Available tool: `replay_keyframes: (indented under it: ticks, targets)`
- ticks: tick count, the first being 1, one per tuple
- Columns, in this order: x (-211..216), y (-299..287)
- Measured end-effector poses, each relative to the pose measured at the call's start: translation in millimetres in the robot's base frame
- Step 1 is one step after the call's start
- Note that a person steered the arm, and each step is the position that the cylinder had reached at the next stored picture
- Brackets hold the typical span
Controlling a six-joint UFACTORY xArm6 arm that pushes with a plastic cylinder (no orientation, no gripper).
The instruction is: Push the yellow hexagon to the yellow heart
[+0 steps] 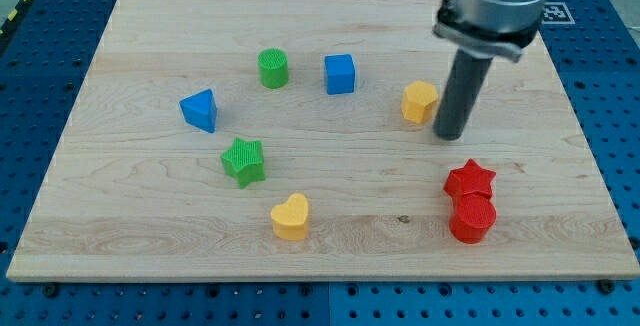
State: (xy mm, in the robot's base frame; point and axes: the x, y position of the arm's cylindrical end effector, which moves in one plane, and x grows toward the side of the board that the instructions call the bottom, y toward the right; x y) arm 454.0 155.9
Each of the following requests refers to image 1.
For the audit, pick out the blue cube block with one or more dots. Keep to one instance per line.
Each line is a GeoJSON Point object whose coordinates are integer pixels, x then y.
{"type": "Point", "coordinates": [340, 74]}

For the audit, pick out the light wooden board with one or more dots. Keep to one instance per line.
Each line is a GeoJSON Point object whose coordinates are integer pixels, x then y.
{"type": "Point", "coordinates": [136, 194]}

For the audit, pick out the yellow heart block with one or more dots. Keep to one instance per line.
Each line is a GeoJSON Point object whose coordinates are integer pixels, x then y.
{"type": "Point", "coordinates": [290, 220]}

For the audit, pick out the blue triangle block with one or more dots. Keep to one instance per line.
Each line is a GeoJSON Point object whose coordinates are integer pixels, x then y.
{"type": "Point", "coordinates": [200, 110]}

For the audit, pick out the green star block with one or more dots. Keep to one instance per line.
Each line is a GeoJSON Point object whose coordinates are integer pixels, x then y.
{"type": "Point", "coordinates": [244, 161]}

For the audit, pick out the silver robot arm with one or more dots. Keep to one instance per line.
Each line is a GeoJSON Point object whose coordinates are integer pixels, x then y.
{"type": "Point", "coordinates": [482, 30]}

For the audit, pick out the yellow hexagon block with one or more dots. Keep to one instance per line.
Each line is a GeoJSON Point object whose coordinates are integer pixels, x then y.
{"type": "Point", "coordinates": [419, 102]}

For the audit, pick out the white fiducial marker tag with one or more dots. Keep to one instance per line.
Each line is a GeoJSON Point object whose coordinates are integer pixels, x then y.
{"type": "Point", "coordinates": [557, 13]}

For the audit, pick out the red star block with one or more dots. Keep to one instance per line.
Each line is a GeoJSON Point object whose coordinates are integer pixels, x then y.
{"type": "Point", "coordinates": [472, 178]}

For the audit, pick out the green cylinder block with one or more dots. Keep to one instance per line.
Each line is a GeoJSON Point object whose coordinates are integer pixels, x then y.
{"type": "Point", "coordinates": [273, 68]}

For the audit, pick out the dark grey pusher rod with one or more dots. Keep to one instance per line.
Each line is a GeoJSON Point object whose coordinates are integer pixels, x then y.
{"type": "Point", "coordinates": [463, 85]}

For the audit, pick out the red cylinder block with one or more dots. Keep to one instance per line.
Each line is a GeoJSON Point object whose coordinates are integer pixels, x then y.
{"type": "Point", "coordinates": [473, 216]}

